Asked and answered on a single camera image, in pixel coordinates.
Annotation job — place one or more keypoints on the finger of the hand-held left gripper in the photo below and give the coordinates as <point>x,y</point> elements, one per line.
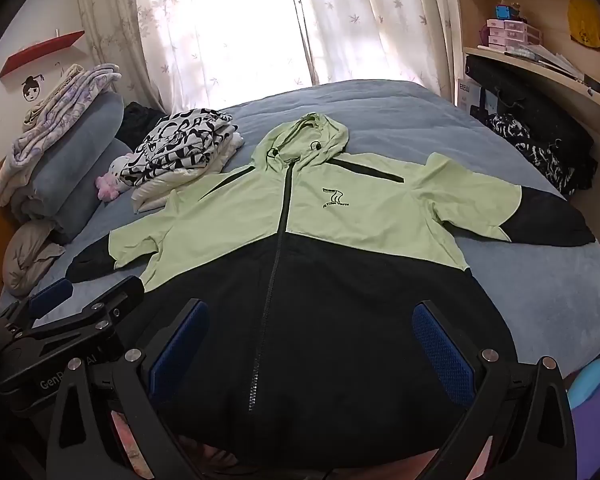
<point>112,305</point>
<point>52,294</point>

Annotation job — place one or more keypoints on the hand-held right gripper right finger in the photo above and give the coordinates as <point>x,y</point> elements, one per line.
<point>442,355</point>

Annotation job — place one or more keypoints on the stack of pink boxes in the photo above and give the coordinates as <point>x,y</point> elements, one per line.
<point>510,35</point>

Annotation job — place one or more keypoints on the yellow bag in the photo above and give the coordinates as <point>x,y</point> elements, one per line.
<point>585,22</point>

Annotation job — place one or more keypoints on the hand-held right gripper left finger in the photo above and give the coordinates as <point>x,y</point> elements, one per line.
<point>175,355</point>

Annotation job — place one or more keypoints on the pink white plush toy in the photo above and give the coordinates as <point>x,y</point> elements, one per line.
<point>115,172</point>

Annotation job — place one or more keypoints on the blue toy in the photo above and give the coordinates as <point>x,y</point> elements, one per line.
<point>504,11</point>

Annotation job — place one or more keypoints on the dark clothing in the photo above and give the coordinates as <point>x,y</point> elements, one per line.
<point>135,120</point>

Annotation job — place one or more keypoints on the cartoon wall sticker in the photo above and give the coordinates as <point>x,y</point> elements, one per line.
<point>31,90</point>

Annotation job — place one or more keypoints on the long black bag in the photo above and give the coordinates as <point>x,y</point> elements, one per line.
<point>530,105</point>

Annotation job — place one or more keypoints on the black white patterned cloth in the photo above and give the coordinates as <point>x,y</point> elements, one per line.
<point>525,145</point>

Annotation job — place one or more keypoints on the purple floral blanket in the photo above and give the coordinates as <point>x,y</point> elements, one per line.
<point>55,105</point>

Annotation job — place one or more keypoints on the white floral curtain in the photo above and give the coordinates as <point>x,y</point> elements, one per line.
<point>370,20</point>
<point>205,35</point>

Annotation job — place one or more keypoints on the blue-grey pillow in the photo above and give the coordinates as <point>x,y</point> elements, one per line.
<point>75,190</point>
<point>80,130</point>

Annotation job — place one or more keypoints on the light blue round object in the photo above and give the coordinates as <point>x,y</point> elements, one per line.
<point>597,382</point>

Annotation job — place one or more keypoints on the green and black hooded jacket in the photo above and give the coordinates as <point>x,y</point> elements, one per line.
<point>330,220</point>

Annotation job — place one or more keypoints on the red wall shelf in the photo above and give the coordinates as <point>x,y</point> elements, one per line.
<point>35,55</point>

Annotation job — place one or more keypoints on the white printed box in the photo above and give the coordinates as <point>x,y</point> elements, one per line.
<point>467,92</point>

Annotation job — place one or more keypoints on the beige cloth bundle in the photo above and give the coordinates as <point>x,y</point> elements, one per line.
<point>27,255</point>

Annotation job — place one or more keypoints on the black white printed folded clothes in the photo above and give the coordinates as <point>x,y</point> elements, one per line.
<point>180,140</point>

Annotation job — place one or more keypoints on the papers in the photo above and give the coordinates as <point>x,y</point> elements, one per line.
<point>555,60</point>

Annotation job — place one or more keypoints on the blue-grey bed blanket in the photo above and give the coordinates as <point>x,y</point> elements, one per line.
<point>380,105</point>

